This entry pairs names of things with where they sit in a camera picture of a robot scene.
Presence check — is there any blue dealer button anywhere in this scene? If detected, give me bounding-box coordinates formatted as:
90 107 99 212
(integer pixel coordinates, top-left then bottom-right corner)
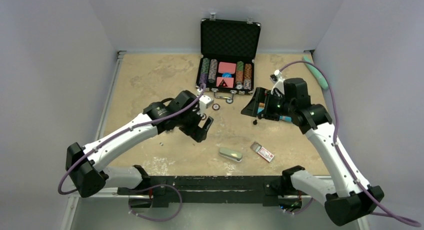
222 72 232 78

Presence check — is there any black poker chip case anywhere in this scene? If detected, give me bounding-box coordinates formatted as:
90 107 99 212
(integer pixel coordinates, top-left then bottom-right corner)
195 18 262 95

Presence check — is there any blue pen tool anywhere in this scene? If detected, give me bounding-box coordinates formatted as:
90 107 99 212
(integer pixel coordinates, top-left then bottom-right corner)
257 103 292 123

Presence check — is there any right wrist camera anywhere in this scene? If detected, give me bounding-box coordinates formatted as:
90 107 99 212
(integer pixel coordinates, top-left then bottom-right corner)
270 69 285 95

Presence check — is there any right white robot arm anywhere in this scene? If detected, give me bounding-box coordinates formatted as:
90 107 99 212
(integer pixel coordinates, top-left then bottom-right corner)
240 77 384 226

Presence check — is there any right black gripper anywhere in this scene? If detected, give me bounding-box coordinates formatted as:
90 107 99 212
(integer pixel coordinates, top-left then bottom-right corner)
241 86 295 122

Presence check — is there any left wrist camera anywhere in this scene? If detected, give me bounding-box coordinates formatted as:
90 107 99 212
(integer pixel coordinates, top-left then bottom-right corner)
198 95 214 113

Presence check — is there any red white staple box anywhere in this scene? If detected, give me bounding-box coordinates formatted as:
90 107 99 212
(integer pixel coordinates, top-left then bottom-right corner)
250 141 275 163

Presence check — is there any green white stapler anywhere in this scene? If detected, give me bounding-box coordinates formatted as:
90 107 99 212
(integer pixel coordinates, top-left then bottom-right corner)
218 147 243 163

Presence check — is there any mint green cylinder tool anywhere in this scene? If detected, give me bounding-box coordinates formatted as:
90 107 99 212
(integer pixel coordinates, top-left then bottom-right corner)
305 63 329 90

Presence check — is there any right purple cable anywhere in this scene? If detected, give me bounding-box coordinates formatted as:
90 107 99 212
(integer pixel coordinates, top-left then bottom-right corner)
278 60 422 228

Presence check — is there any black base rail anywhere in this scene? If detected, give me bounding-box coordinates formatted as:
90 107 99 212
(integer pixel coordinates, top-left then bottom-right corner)
117 175 303 208

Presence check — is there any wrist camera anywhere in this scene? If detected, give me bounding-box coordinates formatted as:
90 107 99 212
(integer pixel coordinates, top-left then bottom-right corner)
270 69 285 95
198 95 214 113

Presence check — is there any pink card deck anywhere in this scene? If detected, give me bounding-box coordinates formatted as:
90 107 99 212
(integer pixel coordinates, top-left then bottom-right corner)
216 77 234 88
217 61 237 75

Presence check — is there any aluminium frame rail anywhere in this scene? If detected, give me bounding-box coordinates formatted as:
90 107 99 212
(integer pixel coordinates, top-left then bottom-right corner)
59 50 127 230

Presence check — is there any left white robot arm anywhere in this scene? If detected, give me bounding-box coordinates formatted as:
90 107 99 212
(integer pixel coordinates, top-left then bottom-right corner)
58 90 214 198

